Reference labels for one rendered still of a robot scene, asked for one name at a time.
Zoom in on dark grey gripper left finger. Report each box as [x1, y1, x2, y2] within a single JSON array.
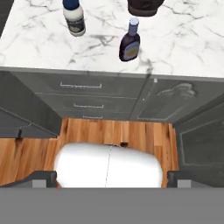
[[0, 170, 58, 189]]

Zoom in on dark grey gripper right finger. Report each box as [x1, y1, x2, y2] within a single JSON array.
[[166, 170, 212, 189]]

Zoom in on dark condiment bottle pale cap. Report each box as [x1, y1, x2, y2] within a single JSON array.
[[118, 17, 142, 63]]

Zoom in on white mayonnaise bottle blue cap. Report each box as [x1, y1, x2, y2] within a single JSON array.
[[61, 0, 87, 38]]

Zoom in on grey side cupboard door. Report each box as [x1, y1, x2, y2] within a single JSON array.
[[173, 94, 224, 188]]

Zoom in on white rounded object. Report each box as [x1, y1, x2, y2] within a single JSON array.
[[53, 142, 165, 189]]

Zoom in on plain grey cupboard run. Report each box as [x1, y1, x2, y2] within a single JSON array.
[[0, 70, 63, 140]]

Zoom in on grey panelled cupboard door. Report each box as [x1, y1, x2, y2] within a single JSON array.
[[129, 77, 224, 123]]

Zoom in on small grey drawer front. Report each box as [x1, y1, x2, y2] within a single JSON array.
[[56, 108, 133, 121]]

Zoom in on medium grey drawer front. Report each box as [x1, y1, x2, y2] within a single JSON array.
[[36, 92, 138, 114]]

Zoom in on large grey drawer front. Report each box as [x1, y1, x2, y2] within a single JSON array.
[[12, 71, 151, 100]]

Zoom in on dark brown round pot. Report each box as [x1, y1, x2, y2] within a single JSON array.
[[127, 0, 165, 18]]

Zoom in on short silver drawer handle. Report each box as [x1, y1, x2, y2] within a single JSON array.
[[82, 115, 104, 120]]

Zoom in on medium silver drawer handle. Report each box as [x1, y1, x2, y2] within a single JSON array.
[[73, 102, 105, 109]]

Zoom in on long silver drawer handle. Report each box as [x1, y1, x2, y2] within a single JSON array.
[[59, 81, 103, 89]]

